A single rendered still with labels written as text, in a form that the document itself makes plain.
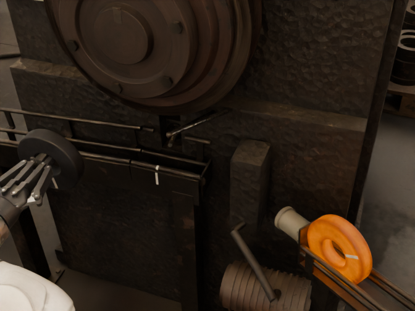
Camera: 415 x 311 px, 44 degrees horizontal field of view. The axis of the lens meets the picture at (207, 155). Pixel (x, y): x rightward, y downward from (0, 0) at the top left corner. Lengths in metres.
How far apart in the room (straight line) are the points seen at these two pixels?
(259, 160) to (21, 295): 0.59
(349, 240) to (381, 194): 1.32
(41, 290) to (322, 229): 0.57
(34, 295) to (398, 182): 1.86
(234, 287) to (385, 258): 0.95
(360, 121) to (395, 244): 1.03
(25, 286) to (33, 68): 0.73
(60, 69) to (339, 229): 0.85
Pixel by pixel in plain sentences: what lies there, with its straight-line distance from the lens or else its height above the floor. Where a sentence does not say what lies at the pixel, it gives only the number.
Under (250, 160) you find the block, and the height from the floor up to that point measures 0.80.
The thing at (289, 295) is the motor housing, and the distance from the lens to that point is 1.27.
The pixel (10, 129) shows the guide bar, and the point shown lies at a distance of 1.62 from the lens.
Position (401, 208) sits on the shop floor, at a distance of 2.33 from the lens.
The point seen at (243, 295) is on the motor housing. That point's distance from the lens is 1.28.
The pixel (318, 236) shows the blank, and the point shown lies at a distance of 1.13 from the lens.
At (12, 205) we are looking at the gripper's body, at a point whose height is 0.85.
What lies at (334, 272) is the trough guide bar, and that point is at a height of 0.68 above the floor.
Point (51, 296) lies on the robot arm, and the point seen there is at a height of 0.82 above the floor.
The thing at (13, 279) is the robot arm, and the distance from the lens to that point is 0.94.
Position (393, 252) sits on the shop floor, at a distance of 2.14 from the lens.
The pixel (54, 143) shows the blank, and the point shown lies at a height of 0.90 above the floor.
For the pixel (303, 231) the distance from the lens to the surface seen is 1.15.
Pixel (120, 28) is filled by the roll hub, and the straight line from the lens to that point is 1.01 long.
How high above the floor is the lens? 1.54
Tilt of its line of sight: 39 degrees down
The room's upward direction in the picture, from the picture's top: 1 degrees counter-clockwise
